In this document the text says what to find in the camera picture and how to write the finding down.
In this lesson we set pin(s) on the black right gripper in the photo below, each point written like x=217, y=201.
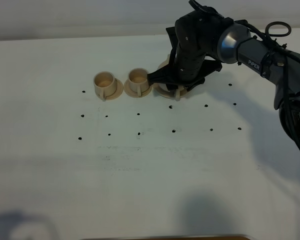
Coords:
x=194, y=39

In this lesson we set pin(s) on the beige teapot with lid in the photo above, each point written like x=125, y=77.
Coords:
x=176, y=93

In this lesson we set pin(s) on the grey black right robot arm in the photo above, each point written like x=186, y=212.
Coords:
x=242, y=43

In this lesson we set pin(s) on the round beige teapot saucer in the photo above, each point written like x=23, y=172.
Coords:
x=165, y=92

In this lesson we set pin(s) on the beige teacup centre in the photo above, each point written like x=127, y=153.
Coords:
x=138, y=75

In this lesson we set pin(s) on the beige teacup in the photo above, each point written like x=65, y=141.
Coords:
x=104, y=75
x=138, y=75

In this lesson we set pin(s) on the beige saucer under centre cup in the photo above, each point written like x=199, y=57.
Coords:
x=137, y=89

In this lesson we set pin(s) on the beige saucer under cup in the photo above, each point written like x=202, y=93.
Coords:
x=117, y=89
x=137, y=89

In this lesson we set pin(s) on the beige saucer under left cup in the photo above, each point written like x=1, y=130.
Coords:
x=117, y=89

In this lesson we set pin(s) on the beige teacup left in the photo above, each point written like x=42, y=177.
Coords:
x=104, y=75

